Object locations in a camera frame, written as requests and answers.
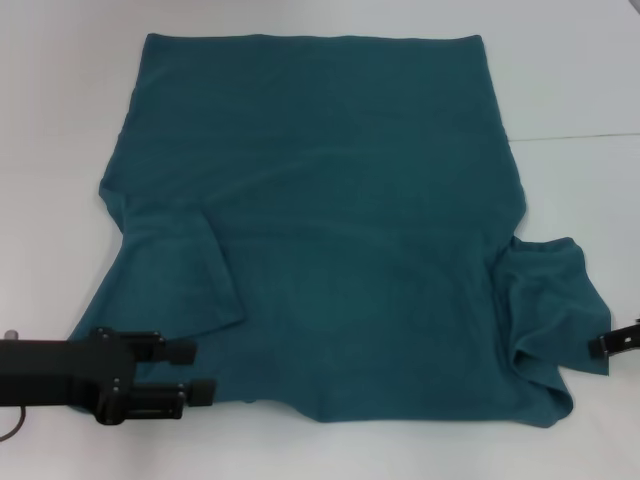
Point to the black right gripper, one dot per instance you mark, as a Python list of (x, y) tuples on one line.
[(626, 342)]

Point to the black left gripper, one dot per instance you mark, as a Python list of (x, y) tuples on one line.
[(60, 372)]

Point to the teal blue shirt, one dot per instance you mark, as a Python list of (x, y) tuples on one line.
[(320, 215)]

